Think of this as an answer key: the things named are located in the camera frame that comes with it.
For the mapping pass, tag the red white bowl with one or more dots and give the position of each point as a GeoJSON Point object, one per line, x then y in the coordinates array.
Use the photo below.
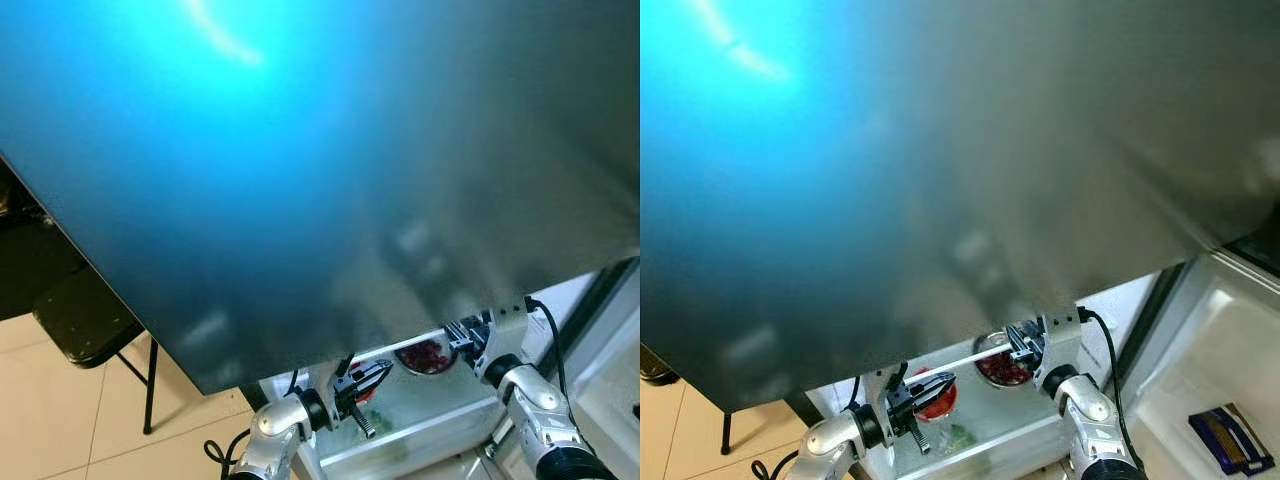
{"type": "Point", "coordinates": [940, 410]}
{"type": "Point", "coordinates": [368, 399]}

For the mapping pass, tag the steel fridge main door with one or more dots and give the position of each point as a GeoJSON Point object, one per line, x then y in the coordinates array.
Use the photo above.
{"type": "Point", "coordinates": [615, 380]}
{"type": "Point", "coordinates": [1220, 340]}

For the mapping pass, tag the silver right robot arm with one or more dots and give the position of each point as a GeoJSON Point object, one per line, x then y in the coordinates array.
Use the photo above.
{"type": "Point", "coordinates": [1090, 420]}
{"type": "Point", "coordinates": [540, 420]}

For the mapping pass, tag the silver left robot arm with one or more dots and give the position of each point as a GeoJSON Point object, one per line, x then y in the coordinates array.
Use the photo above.
{"type": "Point", "coordinates": [270, 430]}
{"type": "Point", "coordinates": [830, 445]}

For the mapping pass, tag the steel fridge freezer door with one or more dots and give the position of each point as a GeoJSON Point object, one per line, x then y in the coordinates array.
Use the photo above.
{"type": "Point", "coordinates": [300, 150]}
{"type": "Point", "coordinates": [900, 150]}

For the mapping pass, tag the steel bowl red food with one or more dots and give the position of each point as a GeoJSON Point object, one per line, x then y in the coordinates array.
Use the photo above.
{"type": "Point", "coordinates": [1000, 374]}
{"type": "Point", "coordinates": [425, 357]}

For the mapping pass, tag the white edged glass shelf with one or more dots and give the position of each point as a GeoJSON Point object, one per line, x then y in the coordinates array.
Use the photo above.
{"type": "Point", "coordinates": [1000, 440]}
{"type": "Point", "coordinates": [420, 432]}
{"type": "Point", "coordinates": [395, 348]}
{"type": "Point", "coordinates": [970, 358]}

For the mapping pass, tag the green vegetable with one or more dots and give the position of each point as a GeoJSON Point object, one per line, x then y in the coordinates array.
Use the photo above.
{"type": "Point", "coordinates": [380, 420]}
{"type": "Point", "coordinates": [958, 435]}

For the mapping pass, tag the black folding chair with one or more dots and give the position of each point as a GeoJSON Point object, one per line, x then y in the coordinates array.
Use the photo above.
{"type": "Point", "coordinates": [85, 315]}
{"type": "Point", "coordinates": [655, 365]}

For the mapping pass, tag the blue purple packet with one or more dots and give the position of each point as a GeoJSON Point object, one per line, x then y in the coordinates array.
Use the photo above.
{"type": "Point", "coordinates": [1232, 440]}

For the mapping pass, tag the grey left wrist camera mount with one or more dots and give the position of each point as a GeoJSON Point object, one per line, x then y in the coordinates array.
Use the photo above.
{"type": "Point", "coordinates": [330, 378]}
{"type": "Point", "coordinates": [880, 385]}

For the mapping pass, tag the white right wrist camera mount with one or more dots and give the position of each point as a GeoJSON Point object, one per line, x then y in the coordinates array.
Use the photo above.
{"type": "Point", "coordinates": [508, 330]}
{"type": "Point", "coordinates": [1062, 340]}

